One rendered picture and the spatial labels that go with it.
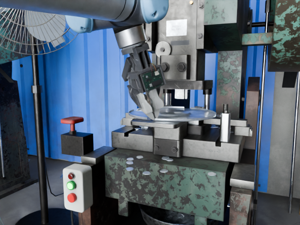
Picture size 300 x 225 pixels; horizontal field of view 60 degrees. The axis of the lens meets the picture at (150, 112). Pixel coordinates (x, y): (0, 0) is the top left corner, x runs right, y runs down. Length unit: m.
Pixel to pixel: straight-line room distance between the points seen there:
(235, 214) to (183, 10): 0.63
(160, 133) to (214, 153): 0.18
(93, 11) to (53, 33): 1.06
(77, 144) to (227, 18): 0.62
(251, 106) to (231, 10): 0.49
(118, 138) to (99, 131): 1.61
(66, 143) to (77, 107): 1.73
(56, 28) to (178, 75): 0.81
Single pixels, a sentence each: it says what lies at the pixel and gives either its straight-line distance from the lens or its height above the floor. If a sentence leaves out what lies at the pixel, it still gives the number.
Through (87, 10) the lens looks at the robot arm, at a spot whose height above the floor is 1.01.
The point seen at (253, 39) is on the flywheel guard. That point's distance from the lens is 1.06.
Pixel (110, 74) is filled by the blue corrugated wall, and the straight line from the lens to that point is 2.43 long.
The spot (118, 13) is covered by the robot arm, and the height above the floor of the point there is 1.01.
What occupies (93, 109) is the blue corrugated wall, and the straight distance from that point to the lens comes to 2.56.
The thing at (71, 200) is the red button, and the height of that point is 0.54.
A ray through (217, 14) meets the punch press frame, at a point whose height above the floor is 1.09.
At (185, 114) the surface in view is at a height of 0.78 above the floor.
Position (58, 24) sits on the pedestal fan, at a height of 1.16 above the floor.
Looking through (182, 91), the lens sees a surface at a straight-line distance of 0.96.
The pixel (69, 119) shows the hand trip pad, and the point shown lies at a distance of 0.92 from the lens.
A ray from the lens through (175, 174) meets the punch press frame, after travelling 0.80.
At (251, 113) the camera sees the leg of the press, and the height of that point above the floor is 0.75.
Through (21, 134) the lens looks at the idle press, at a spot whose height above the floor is 0.43.
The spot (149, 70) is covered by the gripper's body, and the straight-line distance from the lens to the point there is 0.66.
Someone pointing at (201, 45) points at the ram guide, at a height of 1.00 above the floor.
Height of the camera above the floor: 0.91
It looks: 8 degrees down
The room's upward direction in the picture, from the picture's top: straight up
